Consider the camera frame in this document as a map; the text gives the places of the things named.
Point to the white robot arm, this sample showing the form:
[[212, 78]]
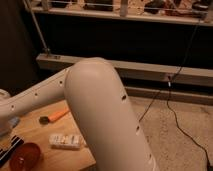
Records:
[[101, 108]]

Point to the clear plastic bottle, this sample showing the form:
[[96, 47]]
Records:
[[66, 141]]

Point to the red bowl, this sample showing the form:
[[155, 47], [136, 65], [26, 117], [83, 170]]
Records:
[[25, 157]]

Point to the metal diagonal rod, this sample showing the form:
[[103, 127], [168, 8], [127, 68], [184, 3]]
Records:
[[45, 47]]

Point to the white window ledge shelf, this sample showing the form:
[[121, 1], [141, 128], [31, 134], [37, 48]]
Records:
[[185, 12]]

